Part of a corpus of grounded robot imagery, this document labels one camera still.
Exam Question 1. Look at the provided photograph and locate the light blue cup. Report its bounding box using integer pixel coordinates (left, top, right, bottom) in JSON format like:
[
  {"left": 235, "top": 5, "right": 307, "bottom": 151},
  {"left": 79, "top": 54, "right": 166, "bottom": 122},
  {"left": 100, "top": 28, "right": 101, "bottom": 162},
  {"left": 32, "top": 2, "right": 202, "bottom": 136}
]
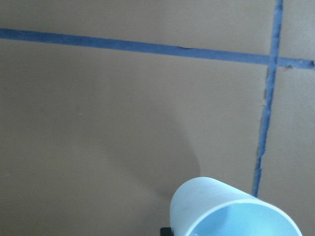
[{"left": 170, "top": 177, "right": 302, "bottom": 236}]

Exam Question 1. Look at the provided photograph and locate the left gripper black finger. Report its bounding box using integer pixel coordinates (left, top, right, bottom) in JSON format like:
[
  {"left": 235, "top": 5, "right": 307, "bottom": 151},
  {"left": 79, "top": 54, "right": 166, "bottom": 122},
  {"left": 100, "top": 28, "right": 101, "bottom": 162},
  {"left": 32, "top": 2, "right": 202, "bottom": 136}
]
[{"left": 159, "top": 227, "right": 174, "bottom": 236}]

